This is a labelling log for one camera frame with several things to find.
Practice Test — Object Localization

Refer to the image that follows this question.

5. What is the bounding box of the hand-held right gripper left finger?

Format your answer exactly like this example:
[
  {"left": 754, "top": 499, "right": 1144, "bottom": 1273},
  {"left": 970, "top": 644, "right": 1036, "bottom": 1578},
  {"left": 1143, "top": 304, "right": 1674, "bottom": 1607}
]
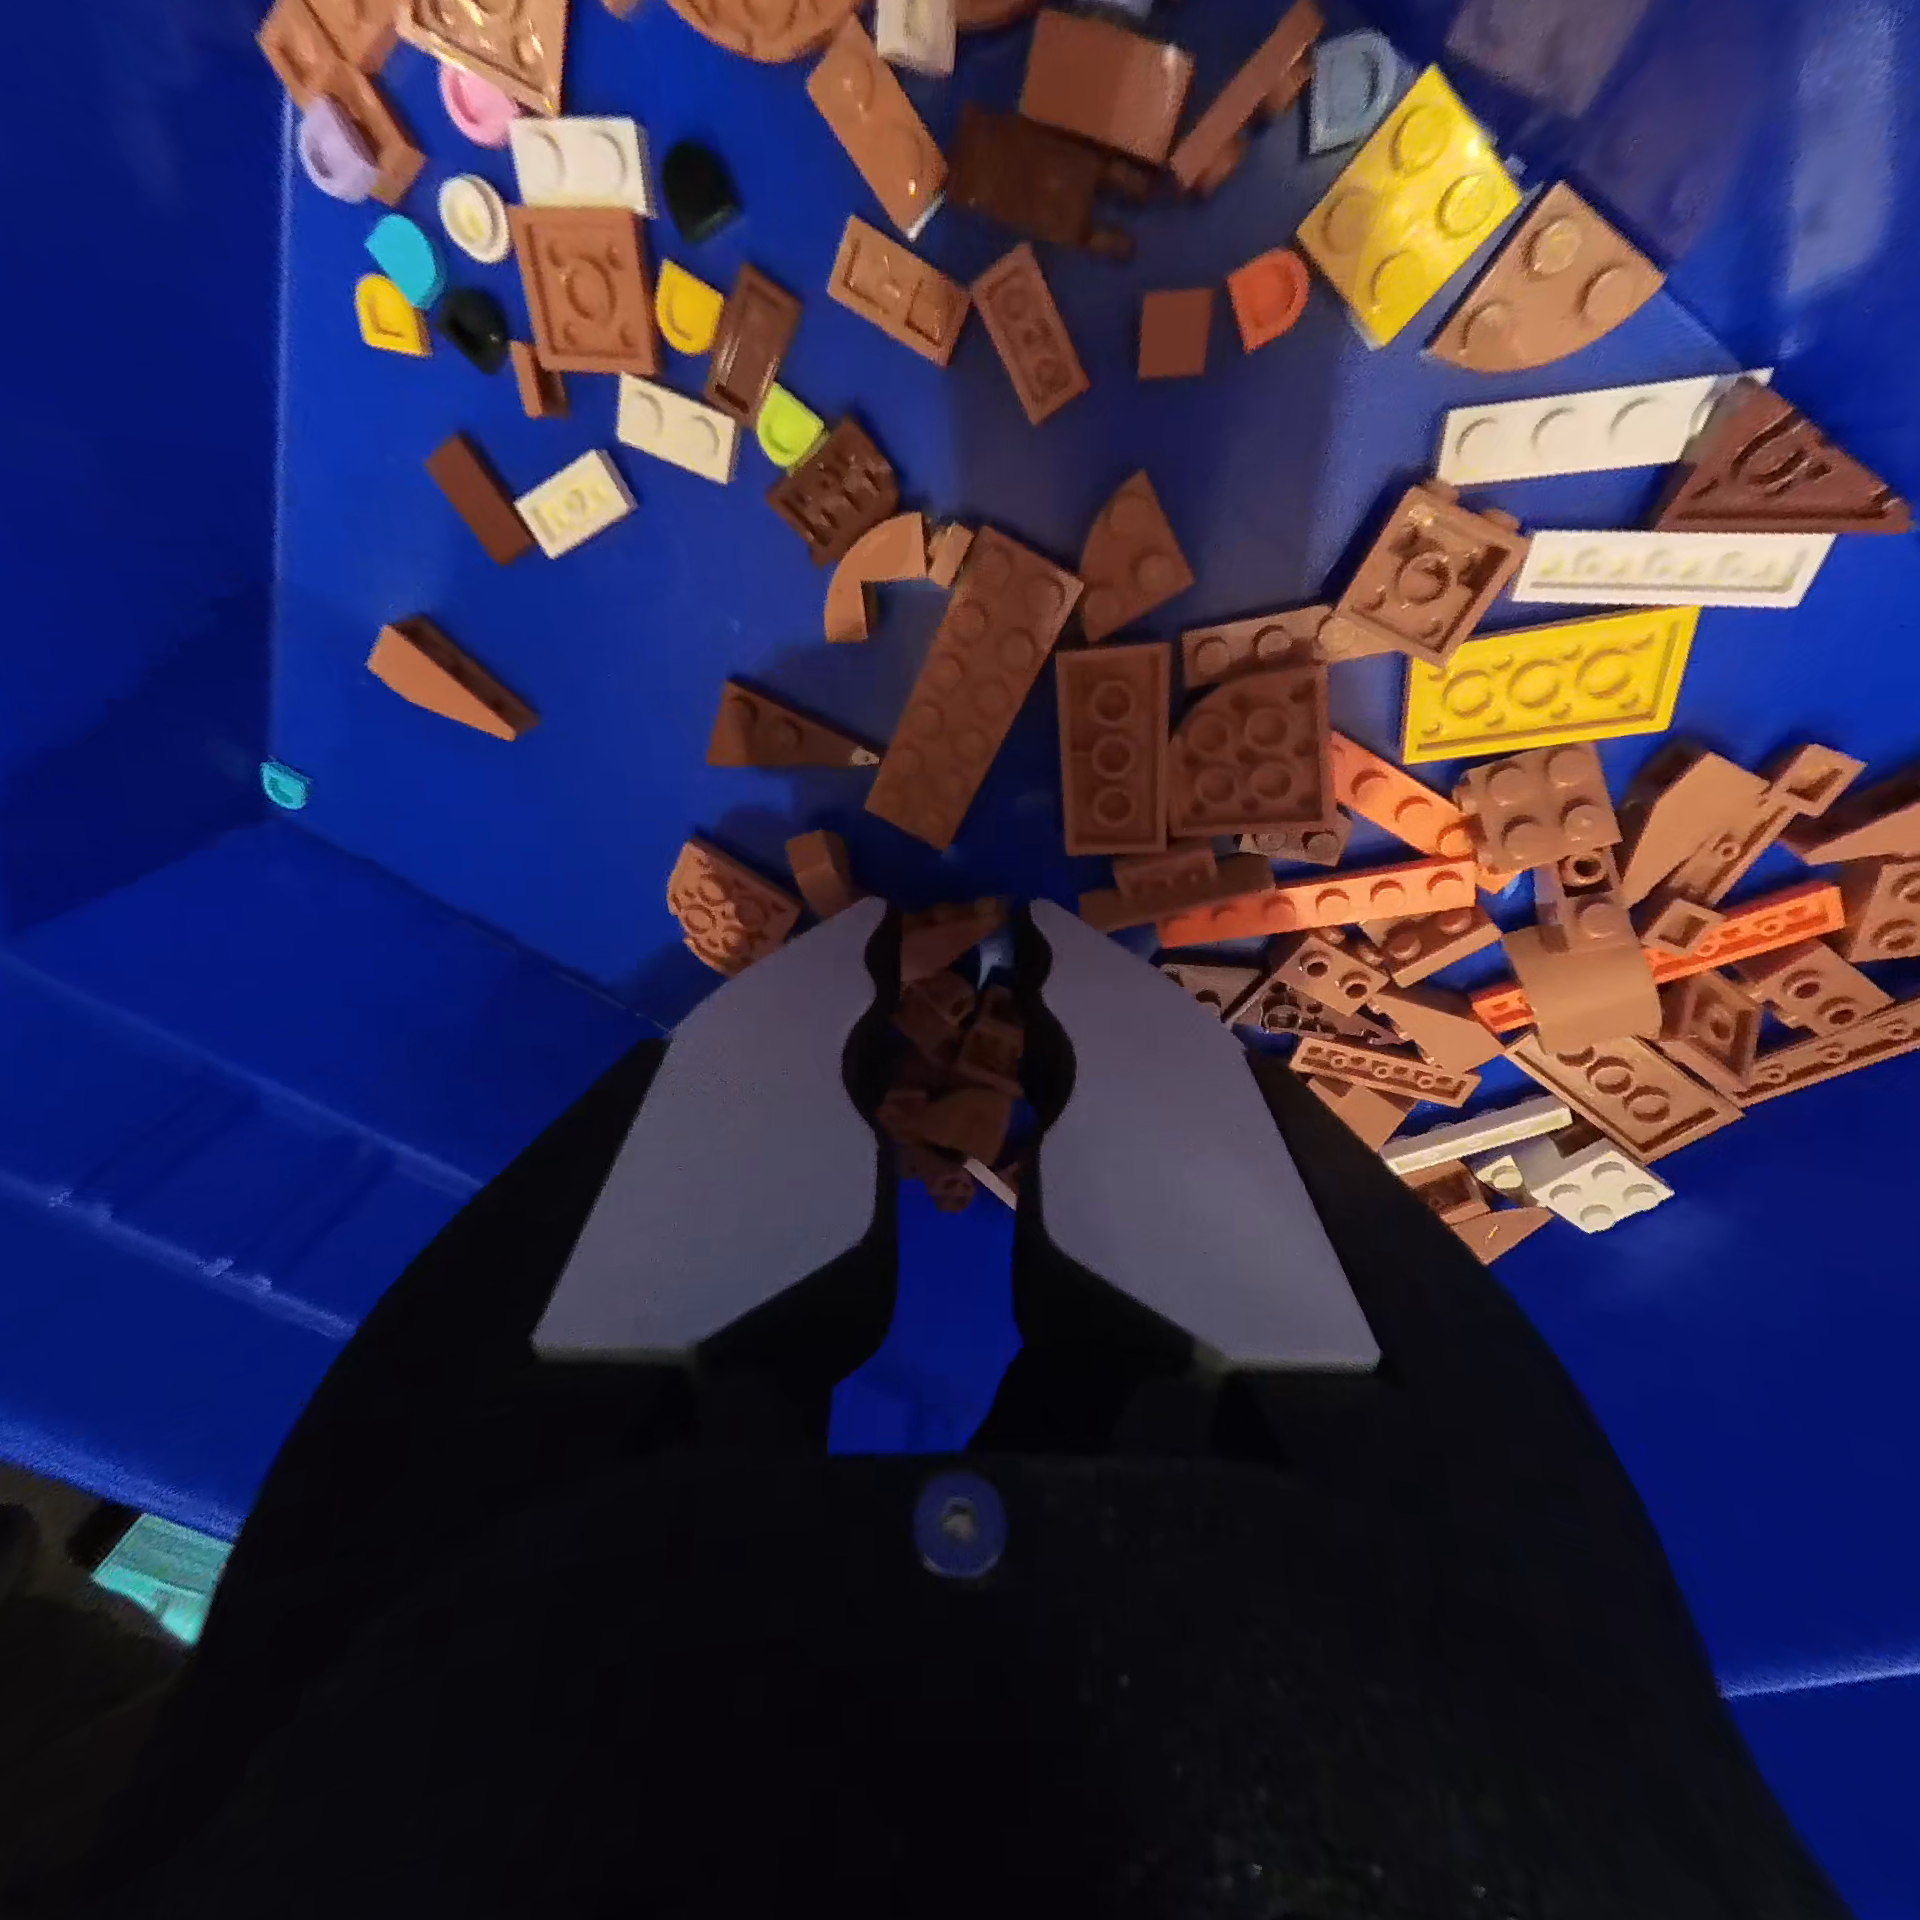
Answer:
[{"left": 528, "top": 893, "right": 906, "bottom": 1370}]

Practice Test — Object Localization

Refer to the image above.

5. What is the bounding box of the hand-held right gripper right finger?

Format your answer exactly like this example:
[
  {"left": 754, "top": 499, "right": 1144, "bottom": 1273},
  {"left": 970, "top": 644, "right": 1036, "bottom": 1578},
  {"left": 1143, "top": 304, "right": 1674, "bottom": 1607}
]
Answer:
[{"left": 1012, "top": 895, "right": 1386, "bottom": 1376}]

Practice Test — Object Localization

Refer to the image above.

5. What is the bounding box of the blue plastic bin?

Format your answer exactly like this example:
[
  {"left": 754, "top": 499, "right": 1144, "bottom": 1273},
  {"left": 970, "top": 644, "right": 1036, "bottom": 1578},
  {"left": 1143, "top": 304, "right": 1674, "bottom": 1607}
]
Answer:
[{"left": 0, "top": 0, "right": 1920, "bottom": 1920}]

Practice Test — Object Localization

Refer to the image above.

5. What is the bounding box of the pile of lego pieces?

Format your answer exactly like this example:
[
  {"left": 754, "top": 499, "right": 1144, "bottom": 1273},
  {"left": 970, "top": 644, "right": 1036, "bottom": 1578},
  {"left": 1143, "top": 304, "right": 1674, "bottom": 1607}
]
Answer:
[{"left": 255, "top": 0, "right": 1920, "bottom": 1270}]

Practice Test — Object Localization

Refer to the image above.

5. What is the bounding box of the brown lego wedge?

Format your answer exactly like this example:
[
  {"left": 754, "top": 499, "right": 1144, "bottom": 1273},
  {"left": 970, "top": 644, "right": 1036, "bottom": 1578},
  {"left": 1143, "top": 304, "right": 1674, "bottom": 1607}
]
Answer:
[{"left": 366, "top": 612, "right": 540, "bottom": 744}]

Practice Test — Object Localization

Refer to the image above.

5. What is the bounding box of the yellow rectangular lego plate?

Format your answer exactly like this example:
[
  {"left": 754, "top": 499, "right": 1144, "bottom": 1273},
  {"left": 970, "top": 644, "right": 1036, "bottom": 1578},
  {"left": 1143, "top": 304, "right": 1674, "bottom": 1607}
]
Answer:
[{"left": 1399, "top": 604, "right": 1705, "bottom": 767}]

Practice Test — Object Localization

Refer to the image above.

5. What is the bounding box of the small white lego plate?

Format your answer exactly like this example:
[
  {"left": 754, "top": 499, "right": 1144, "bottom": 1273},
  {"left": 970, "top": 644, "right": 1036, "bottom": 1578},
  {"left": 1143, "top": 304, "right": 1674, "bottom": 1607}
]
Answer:
[{"left": 515, "top": 448, "right": 637, "bottom": 562}]

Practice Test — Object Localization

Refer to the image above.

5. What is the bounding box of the dark brown lego slope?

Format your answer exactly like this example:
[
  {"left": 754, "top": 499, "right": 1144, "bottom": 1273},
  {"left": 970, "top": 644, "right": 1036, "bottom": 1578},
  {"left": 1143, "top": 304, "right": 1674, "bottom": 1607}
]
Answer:
[{"left": 423, "top": 432, "right": 539, "bottom": 569}]

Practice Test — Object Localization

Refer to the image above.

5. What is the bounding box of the long white lego plate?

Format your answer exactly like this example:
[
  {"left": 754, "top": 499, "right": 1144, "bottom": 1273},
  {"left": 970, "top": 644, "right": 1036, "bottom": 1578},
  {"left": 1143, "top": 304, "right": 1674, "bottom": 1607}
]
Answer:
[
  {"left": 1435, "top": 368, "right": 1777, "bottom": 488},
  {"left": 1511, "top": 527, "right": 1836, "bottom": 612}
]

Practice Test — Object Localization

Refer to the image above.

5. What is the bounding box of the yellow square lego plate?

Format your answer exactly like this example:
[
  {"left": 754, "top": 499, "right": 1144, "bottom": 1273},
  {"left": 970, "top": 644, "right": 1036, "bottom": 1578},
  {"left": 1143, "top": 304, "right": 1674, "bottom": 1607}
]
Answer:
[{"left": 1294, "top": 64, "right": 1527, "bottom": 349}]

